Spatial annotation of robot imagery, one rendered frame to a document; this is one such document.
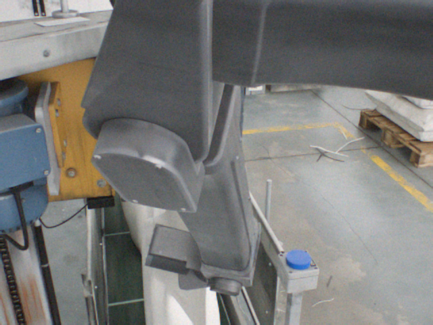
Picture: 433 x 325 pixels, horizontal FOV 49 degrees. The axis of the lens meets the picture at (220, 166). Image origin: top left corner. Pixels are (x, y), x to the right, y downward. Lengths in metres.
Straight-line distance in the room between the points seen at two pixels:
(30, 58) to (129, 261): 1.26
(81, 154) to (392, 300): 1.76
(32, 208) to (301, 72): 0.78
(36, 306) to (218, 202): 1.08
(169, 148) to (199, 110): 0.03
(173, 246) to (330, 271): 1.97
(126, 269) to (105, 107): 1.72
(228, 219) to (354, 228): 2.52
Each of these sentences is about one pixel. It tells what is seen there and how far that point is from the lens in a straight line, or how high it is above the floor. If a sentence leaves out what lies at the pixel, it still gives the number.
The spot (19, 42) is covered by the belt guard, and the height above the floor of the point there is 1.41.
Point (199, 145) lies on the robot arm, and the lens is 0.21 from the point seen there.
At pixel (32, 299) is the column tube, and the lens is 1.36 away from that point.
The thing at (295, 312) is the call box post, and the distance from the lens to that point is 1.29.
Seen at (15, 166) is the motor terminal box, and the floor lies 1.25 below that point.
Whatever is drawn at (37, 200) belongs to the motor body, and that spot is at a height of 1.13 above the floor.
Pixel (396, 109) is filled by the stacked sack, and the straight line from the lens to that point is 3.80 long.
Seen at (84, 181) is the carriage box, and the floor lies 1.07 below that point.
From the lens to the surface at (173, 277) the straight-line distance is 1.13.
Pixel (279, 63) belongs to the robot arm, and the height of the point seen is 1.54.
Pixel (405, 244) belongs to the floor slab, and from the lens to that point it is 2.83.
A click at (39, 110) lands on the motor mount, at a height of 1.31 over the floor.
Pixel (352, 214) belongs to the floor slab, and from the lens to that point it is 3.00.
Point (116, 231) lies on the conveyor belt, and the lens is 2.12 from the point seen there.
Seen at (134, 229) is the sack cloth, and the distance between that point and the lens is 1.89.
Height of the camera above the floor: 1.59
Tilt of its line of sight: 28 degrees down
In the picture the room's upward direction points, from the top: straight up
